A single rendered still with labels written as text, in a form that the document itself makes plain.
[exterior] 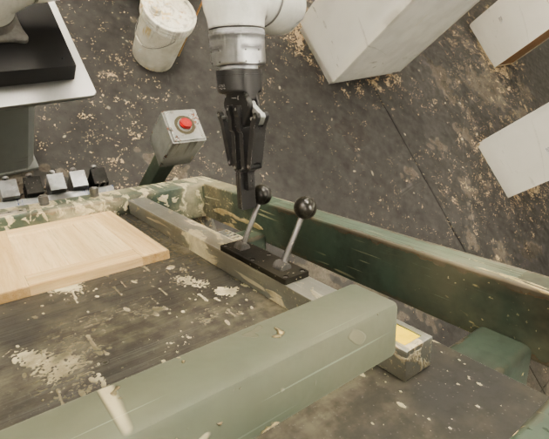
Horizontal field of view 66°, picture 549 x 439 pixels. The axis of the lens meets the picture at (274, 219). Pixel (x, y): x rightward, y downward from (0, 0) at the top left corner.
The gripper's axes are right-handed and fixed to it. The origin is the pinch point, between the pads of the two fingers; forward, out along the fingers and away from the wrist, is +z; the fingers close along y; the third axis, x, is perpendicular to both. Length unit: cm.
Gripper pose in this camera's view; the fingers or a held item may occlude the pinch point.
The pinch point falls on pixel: (246, 189)
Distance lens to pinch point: 75.6
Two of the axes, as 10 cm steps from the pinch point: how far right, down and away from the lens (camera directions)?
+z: 0.4, 9.6, 2.9
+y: 6.0, 2.1, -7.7
